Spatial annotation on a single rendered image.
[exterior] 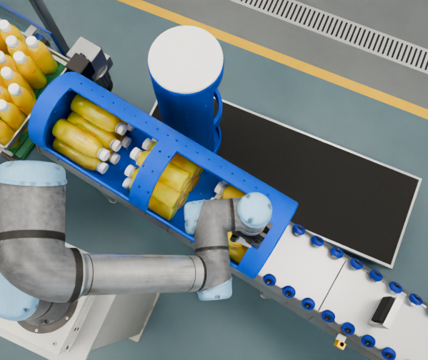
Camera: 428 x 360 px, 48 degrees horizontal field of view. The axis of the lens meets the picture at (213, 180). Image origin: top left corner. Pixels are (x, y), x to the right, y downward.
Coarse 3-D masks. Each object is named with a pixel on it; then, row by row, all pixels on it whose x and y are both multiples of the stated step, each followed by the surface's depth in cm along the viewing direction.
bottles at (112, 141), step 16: (96, 128) 164; (128, 128) 167; (64, 144) 164; (112, 144) 164; (128, 144) 172; (80, 160) 163; (96, 160) 164; (112, 160) 169; (160, 208) 159; (176, 208) 162; (240, 256) 154
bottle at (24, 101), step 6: (24, 90) 171; (12, 96) 170; (18, 96) 169; (24, 96) 171; (30, 96) 173; (18, 102) 171; (24, 102) 172; (30, 102) 174; (24, 108) 175; (30, 108) 177
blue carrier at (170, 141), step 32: (64, 96) 164; (96, 96) 154; (32, 128) 155; (160, 128) 153; (64, 160) 159; (128, 160) 175; (160, 160) 146; (192, 160) 147; (224, 160) 154; (128, 192) 166; (192, 192) 172; (288, 224) 142; (256, 256) 142
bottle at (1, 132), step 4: (0, 120) 169; (0, 124) 168; (4, 124) 170; (0, 128) 168; (4, 128) 170; (8, 128) 172; (0, 132) 168; (4, 132) 170; (8, 132) 172; (12, 132) 176; (0, 136) 170; (4, 136) 172; (8, 136) 173; (0, 140) 173; (4, 140) 174; (8, 140) 175; (4, 144) 177; (16, 144) 181; (12, 148) 181
